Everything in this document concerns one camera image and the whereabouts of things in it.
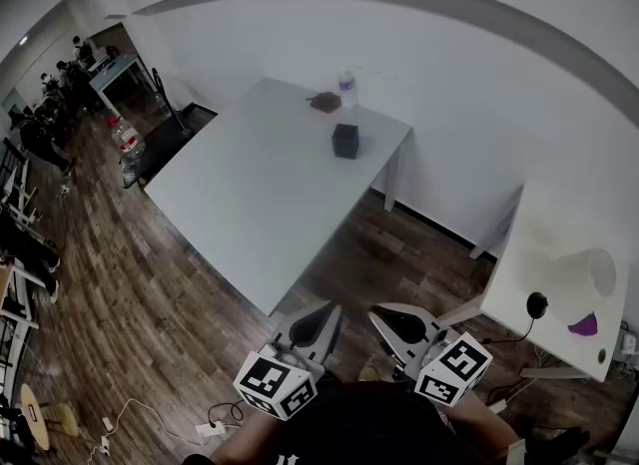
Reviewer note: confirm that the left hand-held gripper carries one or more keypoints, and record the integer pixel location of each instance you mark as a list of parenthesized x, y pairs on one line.
[(269, 378)]

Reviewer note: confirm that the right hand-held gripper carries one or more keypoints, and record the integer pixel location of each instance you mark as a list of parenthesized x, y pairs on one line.
[(449, 368)]

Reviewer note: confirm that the black cube box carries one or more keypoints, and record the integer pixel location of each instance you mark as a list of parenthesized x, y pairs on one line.
[(345, 142)]

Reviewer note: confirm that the person's left forearm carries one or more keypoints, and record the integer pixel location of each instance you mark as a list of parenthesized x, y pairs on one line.
[(242, 433)]

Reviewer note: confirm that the person's right forearm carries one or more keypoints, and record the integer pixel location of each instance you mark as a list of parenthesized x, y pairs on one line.
[(486, 425)]

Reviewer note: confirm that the person's black shirt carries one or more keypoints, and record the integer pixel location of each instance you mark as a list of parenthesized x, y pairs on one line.
[(374, 423)]

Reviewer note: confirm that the black round device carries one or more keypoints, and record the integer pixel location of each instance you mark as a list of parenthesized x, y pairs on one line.
[(537, 304)]

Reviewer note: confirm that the white power strip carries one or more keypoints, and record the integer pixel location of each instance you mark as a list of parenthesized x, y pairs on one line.
[(209, 428)]

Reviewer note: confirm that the white table leg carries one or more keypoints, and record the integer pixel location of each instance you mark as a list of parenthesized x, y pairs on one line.
[(394, 178)]

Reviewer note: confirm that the purple cloth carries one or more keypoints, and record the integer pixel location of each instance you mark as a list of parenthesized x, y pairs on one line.
[(584, 325)]

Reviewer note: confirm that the clear plastic cup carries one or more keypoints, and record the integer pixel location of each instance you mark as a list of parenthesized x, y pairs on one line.
[(589, 273)]

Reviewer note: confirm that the white plug adapter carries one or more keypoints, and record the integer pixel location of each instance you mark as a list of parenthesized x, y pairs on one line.
[(107, 422)]

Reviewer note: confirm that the brown leather pouch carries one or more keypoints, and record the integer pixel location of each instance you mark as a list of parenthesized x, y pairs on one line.
[(325, 101)]

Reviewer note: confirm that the black platform cart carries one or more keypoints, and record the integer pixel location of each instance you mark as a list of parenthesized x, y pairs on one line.
[(165, 146)]

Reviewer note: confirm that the clear plastic water bottle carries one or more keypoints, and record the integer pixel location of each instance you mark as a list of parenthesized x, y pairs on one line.
[(348, 91)]

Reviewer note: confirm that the small round wooden stool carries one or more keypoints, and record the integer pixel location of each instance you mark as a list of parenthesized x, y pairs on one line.
[(69, 419)]

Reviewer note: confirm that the large clear water jug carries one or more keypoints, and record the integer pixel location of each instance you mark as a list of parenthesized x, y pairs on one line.
[(129, 141)]

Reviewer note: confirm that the white table with blue top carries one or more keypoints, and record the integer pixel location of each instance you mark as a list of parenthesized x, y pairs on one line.
[(112, 71)]

